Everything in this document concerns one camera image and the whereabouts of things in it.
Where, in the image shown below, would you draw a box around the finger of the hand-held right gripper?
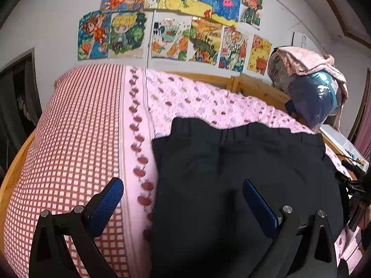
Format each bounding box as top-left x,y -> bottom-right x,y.
336,171 -> 366,199

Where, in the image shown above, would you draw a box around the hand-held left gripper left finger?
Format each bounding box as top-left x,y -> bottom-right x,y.
29,177 -> 125,278

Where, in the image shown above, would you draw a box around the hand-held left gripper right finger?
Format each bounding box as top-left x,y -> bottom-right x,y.
243,179 -> 338,278

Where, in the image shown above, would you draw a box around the black shorts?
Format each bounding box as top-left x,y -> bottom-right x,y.
151,117 -> 348,278

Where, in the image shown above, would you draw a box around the clear bag of blue clothes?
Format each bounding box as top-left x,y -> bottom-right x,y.
267,51 -> 340,131

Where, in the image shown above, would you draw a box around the white storage box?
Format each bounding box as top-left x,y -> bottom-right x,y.
319,124 -> 371,170

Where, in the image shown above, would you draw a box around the pink curtain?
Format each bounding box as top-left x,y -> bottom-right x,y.
354,113 -> 371,163

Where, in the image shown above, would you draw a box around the red checked blanket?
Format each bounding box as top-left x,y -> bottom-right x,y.
5,64 -> 131,278

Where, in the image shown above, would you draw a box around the pink dotted bed sheet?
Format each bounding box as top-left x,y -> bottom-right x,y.
117,66 -> 366,278

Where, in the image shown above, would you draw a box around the bundle of bagged bedding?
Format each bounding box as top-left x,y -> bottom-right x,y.
271,46 -> 349,131

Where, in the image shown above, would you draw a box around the wooden bed frame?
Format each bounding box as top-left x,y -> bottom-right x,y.
0,71 -> 360,209

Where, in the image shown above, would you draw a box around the white wall paper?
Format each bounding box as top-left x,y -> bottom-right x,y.
291,31 -> 308,47

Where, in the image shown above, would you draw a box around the colourful wall drawings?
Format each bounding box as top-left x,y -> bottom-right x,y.
77,0 -> 273,76

